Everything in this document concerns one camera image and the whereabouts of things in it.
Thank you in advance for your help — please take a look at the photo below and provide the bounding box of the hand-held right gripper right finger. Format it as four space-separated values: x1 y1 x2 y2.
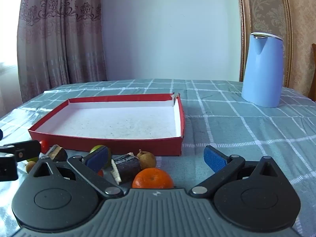
189 145 285 199

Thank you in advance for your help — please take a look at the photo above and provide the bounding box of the dark sugarcane piece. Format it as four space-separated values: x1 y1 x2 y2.
47 145 68 162
111 153 142 185

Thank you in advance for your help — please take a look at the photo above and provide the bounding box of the gold framed wallpaper panel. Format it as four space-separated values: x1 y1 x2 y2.
236 0 294 89

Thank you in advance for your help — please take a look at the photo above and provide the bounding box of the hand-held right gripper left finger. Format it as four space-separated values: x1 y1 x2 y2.
32 146 124 199

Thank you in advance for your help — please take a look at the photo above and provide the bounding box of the orange tomato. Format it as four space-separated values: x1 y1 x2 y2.
132 167 174 189

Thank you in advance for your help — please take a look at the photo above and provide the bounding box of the red cardboard box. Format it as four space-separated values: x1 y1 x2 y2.
28 92 185 156

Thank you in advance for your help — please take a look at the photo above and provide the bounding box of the brown longan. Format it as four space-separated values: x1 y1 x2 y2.
136 149 157 169

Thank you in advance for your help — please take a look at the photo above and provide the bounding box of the blue electric kettle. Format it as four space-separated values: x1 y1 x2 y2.
241 32 284 108

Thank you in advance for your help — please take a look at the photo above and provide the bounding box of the brown patterned curtain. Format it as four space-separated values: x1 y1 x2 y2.
16 0 108 103

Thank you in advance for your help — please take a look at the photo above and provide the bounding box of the brown wooden chair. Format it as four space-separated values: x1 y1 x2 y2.
308 43 316 102

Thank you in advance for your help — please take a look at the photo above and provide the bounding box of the green plaid tablecloth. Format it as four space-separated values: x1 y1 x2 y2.
0 79 316 237

